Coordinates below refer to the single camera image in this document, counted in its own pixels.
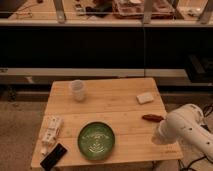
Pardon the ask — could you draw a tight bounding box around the clear plastic cup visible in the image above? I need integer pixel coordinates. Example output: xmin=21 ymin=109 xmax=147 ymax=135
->
xmin=69 ymin=80 xmax=86 ymax=102

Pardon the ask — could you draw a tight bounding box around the wooden table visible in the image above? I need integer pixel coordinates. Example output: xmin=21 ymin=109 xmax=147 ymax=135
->
xmin=39 ymin=78 xmax=183 ymax=167

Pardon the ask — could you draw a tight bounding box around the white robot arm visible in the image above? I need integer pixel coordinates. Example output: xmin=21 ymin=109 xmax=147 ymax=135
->
xmin=152 ymin=104 xmax=213 ymax=162

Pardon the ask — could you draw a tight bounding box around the black floor cable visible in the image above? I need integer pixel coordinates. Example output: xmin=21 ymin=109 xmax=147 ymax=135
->
xmin=178 ymin=155 xmax=209 ymax=171

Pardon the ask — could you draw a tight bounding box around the black phone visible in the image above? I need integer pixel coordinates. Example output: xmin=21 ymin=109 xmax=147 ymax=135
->
xmin=40 ymin=143 xmax=67 ymax=171

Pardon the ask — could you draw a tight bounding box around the green plate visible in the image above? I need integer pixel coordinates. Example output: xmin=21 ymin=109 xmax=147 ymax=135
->
xmin=77 ymin=122 xmax=115 ymax=161

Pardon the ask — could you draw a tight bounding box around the white sponge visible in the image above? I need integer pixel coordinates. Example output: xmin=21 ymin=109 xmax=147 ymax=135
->
xmin=136 ymin=92 xmax=154 ymax=104

